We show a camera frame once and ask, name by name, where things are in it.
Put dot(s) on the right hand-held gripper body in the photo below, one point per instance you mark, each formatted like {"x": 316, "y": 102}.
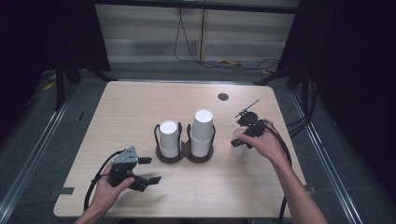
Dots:
{"x": 249, "y": 119}

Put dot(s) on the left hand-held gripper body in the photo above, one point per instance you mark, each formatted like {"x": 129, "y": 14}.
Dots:
{"x": 124, "y": 158}

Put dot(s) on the stack of white paper cups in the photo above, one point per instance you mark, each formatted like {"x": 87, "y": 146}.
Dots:
{"x": 169, "y": 137}
{"x": 202, "y": 133}

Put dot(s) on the dark wooden double cup holder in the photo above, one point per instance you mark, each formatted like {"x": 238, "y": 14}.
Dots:
{"x": 185, "y": 151}

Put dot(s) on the person's right hand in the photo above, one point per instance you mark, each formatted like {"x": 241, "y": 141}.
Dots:
{"x": 269, "y": 146}

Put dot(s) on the person's left hand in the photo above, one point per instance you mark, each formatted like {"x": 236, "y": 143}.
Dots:
{"x": 107, "y": 193}

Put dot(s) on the round dark table grommet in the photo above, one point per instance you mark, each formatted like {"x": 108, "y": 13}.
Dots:
{"x": 223, "y": 96}

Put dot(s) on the yellow floor strip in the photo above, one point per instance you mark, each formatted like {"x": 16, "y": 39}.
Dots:
{"x": 49, "y": 86}
{"x": 230, "y": 62}

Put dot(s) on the grey tape piece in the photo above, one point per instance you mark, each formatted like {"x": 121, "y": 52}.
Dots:
{"x": 66, "y": 190}

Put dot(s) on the black metal stand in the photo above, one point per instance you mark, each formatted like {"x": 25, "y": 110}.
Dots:
{"x": 60, "y": 90}

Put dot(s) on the black curtain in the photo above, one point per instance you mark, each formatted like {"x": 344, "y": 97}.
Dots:
{"x": 37, "y": 31}
{"x": 351, "y": 62}

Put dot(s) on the metal floor rail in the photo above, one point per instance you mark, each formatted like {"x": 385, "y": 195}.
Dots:
{"x": 327, "y": 161}
{"x": 34, "y": 146}

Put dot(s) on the black frame beam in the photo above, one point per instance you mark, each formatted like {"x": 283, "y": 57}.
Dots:
{"x": 199, "y": 5}

